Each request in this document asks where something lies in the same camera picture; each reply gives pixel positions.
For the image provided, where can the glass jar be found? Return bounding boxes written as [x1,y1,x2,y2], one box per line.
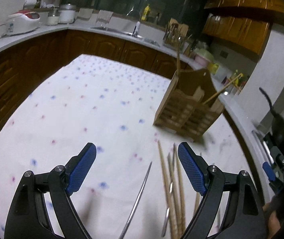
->
[47,8,60,26]

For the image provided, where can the black wok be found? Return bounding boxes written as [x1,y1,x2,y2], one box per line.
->
[259,87,284,155]

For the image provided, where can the yellow container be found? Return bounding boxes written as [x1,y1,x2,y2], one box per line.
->
[207,63,219,74]

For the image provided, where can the chrome faucet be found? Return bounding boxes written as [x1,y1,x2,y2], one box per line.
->
[126,8,142,37]

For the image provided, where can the yellow detergent bottle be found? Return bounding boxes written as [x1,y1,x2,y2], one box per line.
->
[141,4,150,21]

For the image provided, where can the white red rice cooker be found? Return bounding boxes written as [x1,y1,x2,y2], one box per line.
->
[6,10,40,36]

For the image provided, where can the paper towel roll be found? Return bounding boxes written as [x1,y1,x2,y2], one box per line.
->
[23,0,38,9]

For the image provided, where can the lower wooden cabinets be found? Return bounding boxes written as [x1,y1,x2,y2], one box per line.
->
[0,28,198,132]

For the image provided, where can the person's right hand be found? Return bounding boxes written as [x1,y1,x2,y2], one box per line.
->
[263,197,284,239]

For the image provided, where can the steel kitchen sink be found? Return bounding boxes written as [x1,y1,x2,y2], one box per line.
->
[92,26,160,47]

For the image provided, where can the dish drying rack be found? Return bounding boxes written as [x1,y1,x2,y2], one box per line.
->
[163,18,189,52]

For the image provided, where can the pink green lidded bowl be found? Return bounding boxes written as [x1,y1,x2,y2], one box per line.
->
[194,49,214,68]

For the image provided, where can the hanging dish cloth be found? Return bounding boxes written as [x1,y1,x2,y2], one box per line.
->
[77,8,94,21]
[96,10,113,24]

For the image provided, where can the metal chopstick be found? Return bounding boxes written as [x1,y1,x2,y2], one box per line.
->
[161,153,174,238]
[119,162,152,239]

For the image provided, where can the upper wooden cabinets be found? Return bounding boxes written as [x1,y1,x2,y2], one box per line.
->
[203,0,284,56]

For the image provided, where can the white metal pot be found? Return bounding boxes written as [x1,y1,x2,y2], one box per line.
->
[58,4,76,24]

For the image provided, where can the wooden cabinets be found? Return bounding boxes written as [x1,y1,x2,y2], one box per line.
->
[0,28,198,132]
[203,0,284,56]

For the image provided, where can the bamboo chopstick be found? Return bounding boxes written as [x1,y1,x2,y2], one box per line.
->
[157,140,178,238]
[173,144,186,236]
[169,160,181,238]
[203,73,243,105]
[193,192,201,215]

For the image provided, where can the wooden utensil holder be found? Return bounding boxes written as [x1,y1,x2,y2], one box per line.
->
[153,69,225,140]

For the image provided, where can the seasoning bottles rack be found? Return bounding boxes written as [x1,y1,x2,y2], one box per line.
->
[230,70,246,94]

